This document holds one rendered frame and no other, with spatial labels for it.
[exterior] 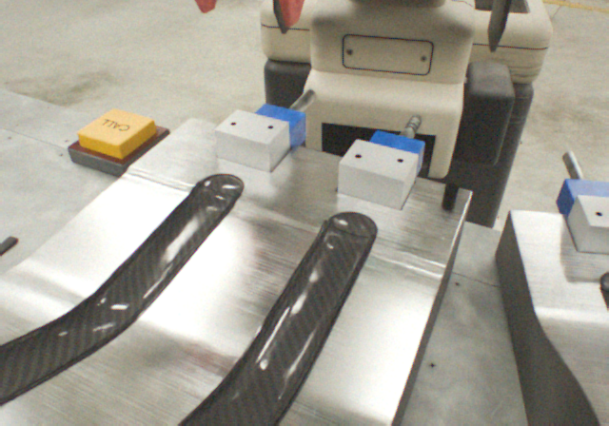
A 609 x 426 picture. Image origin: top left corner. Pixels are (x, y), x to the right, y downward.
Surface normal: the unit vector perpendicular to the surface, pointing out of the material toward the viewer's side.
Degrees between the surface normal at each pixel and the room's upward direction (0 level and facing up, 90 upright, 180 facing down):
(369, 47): 98
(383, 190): 90
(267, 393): 13
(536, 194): 0
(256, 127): 0
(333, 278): 6
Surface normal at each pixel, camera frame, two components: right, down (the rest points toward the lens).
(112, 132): 0.00, -0.78
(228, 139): -0.43, 0.57
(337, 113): -0.22, 0.72
